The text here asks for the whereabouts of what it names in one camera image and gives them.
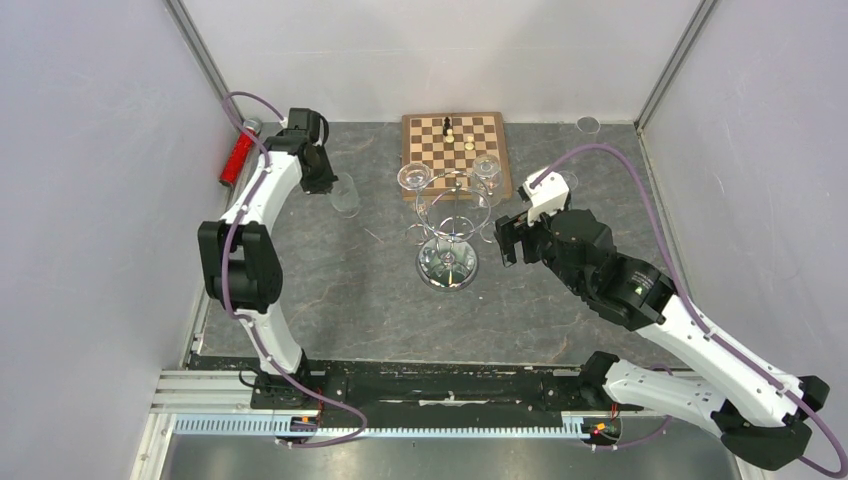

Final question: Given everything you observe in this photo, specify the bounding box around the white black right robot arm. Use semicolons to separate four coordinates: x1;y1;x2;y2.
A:
495;210;829;471

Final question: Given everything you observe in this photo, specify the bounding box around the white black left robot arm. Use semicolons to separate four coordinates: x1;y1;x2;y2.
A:
198;108;338;408

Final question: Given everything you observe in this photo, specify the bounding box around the chrome wine glass rack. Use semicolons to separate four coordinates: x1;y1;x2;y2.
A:
414;171;493;292

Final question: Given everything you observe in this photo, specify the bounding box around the red cylindrical can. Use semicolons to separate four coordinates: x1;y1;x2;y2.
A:
219;118;262;188

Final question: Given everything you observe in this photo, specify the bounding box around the wooden chessboard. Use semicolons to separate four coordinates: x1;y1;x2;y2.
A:
400;112;513;201

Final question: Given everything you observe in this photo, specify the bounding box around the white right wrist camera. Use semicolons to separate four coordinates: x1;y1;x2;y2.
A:
518;169;570;227

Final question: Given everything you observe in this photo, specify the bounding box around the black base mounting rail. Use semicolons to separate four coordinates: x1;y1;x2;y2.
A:
188;356;614;430

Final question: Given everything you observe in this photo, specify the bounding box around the white slotted cable duct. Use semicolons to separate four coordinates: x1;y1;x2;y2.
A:
173;414;590;440

